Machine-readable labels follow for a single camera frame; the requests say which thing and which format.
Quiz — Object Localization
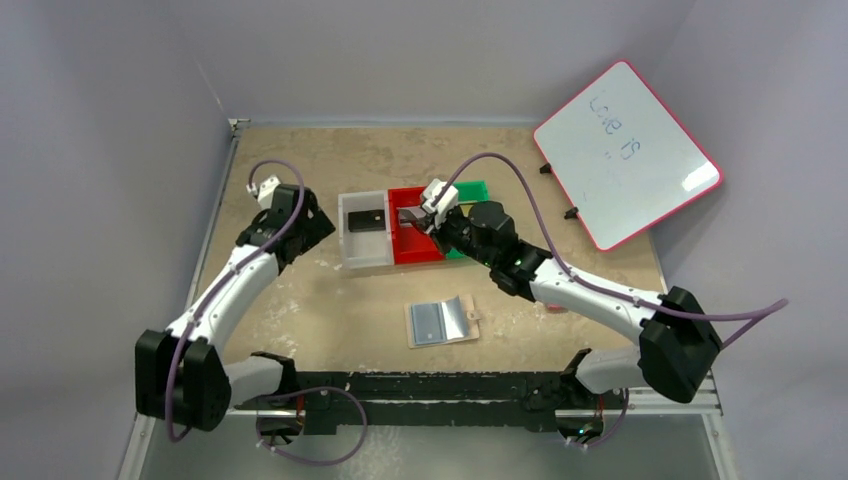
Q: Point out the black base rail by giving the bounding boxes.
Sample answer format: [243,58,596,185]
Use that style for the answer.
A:
[238,371,624,435]

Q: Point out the red plastic bin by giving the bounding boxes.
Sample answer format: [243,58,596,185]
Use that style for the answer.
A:
[387,186,445,265]

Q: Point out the beige card holder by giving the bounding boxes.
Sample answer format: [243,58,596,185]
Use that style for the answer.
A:
[404,294,482,349]

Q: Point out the pink framed whiteboard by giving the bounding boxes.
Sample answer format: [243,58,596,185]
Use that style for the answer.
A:
[533,60,724,251]

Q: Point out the silver credit card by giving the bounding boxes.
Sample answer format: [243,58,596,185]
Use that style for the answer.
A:
[397,206,427,228]

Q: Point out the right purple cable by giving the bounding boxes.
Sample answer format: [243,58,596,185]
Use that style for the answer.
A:
[433,152,790,452]

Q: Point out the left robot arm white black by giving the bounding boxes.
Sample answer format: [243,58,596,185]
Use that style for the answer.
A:
[134,179,335,431]

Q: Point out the aluminium table frame rail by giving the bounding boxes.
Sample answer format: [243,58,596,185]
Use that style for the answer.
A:
[117,119,252,480]

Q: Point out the white plastic bin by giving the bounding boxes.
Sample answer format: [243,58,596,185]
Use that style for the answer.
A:
[338,190,394,269]

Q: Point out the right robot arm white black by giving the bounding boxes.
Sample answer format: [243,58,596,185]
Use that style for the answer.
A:
[425,201,721,404]

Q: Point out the green plastic bin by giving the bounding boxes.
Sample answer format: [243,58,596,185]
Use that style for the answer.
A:
[445,180,492,260]

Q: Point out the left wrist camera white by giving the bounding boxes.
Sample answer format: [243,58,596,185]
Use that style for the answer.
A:
[246,175,281,210]

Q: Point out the black credit card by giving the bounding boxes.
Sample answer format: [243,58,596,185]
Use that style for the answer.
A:
[346,209,386,233]

